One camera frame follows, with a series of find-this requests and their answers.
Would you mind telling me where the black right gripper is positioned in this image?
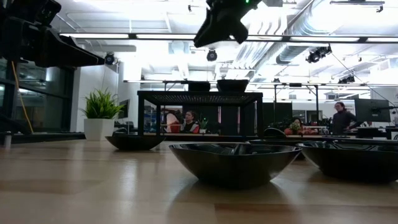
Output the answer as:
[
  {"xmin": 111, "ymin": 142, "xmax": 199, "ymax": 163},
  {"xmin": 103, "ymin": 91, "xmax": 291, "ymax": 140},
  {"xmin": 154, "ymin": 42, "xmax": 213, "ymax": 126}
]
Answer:
[{"xmin": 193, "ymin": 0, "xmax": 264, "ymax": 48}]

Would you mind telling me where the black background gantry frame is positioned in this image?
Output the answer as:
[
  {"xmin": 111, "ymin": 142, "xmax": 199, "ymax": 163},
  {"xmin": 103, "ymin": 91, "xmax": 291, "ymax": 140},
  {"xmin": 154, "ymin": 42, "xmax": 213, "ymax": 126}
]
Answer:
[{"xmin": 272, "ymin": 82, "xmax": 320, "ymax": 125}]

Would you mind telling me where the black aluminium table frame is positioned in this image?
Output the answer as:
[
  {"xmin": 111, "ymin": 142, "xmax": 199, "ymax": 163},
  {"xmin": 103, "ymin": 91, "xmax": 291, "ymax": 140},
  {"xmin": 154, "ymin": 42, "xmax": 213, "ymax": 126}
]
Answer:
[{"xmin": 0, "ymin": 131, "xmax": 398, "ymax": 146}]

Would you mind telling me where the leaf-shaped black plate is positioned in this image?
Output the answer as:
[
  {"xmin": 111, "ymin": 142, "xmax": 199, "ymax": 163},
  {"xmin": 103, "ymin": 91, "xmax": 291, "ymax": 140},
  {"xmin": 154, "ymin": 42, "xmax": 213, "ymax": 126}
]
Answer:
[
  {"xmin": 169, "ymin": 142, "xmax": 302, "ymax": 190},
  {"xmin": 295, "ymin": 141, "xmax": 398, "ymax": 184}
]

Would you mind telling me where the black ceiling spotlight cluster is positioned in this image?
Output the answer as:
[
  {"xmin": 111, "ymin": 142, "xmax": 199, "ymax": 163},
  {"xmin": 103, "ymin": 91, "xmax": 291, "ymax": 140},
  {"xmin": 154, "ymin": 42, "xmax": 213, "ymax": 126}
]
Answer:
[{"xmin": 305, "ymin": 45, "xmax": 333, "ymax": 64}]

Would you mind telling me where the black wall screen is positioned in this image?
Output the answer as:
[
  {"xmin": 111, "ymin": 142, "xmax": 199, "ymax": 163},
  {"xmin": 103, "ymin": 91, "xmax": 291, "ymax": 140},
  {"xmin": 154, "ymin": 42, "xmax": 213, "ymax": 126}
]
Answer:
[{"xmin": 117, "ymin": 98, "xmax": 131, "ymax": 119}]

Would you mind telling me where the person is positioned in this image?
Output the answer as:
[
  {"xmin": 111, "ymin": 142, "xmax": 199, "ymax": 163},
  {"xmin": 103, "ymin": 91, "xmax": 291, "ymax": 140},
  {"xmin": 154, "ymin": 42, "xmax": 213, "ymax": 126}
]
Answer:
[
  {"xmin": 331, "ymin": 101, "xmax": 358, "ymax": 135},
  {"xmin": 162, "ymin": 108, "xmax": 182, "ymax": 134},
  {"xmin": 180, "ymin": 110, "xmax": 201, "ymax": 134},
  {"xmin": 283, "ymin": 117, "xmax": 315, "ymax": 135}
]

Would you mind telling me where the yellow cable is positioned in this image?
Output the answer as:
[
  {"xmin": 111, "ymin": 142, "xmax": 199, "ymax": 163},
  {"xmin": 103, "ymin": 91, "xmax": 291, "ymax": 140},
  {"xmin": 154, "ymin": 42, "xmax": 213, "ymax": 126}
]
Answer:
[{"xmin": 11, "ymin": 60, "xmax": 35, "ymax": 134}]

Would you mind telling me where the black computer monitor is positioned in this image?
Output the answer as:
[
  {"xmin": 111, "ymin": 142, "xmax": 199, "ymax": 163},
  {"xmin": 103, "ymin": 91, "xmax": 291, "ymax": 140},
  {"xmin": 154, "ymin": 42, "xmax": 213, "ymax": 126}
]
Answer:
[{"xmin": 354, "ymin": 98, "xmax": 392, "ymax": 123}]

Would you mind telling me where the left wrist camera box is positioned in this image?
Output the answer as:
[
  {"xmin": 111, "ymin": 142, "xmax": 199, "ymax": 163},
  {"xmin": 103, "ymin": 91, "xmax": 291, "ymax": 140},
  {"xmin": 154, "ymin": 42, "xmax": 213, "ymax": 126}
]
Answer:
[{"xmin": 29, "ymin": 0, "xmax": 62, "ymax": 28}]

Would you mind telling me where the black perforated metal rack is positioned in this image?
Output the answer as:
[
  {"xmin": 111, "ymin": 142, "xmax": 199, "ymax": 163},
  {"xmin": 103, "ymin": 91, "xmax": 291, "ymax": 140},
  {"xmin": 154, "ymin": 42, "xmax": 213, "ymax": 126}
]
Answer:
[{"xmin": 137, "ymin": 90, "xmax": 264, "ymax": 146}]

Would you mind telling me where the green plant in white pot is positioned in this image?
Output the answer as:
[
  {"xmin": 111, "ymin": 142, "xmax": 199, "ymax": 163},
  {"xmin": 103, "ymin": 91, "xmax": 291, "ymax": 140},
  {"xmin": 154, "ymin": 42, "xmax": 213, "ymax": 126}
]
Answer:
[{"xmin": 80, "ymin": 88, "xmax": 125, "ymax": 142}]

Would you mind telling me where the large square black plate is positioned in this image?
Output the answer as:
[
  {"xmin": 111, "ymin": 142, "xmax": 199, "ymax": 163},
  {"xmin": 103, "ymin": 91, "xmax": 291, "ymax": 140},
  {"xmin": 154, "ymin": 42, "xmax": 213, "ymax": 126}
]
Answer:
[{"xmin": 216, "ymin": 79, "xmax": 250, "ymax": 93}]

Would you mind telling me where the long ceiling light bar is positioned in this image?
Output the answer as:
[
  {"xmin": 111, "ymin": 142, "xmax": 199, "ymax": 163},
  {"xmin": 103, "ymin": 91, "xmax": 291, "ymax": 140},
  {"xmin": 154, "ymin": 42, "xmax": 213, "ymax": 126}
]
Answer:
[{"xmin": 58, "ymin": 32, "xmax": 398, "ymax": 44}]

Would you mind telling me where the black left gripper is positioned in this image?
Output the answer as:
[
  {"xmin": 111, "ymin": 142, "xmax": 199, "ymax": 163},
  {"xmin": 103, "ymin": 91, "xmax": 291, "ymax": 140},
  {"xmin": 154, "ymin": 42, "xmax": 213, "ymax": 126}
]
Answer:
[{"xmin": 0, "ymin": 15, "xmax": 105, "ymax": 68}]

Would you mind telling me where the rounded black plate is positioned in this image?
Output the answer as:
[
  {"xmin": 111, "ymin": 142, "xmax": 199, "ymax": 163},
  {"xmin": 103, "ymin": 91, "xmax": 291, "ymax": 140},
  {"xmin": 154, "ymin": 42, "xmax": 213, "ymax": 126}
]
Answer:
[
  {"xmin": 104, "ymin": 134, "xmax": 166, "ymax": 152},
  {"xmin": 331, "ymin": 139, "xmax": 398, "ymax": 146},
  {"xmin": 248, "ymin": 138, "xmax": 301, "ymax": 147}
]

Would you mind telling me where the black ceiling track fixture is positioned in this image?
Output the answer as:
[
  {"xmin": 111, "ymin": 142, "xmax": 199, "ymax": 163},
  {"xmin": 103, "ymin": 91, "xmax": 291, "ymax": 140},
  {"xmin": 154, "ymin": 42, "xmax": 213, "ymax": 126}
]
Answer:
[{"xmin": 329, "ymin": 0, "xmax": 386, "ymax": 14}]

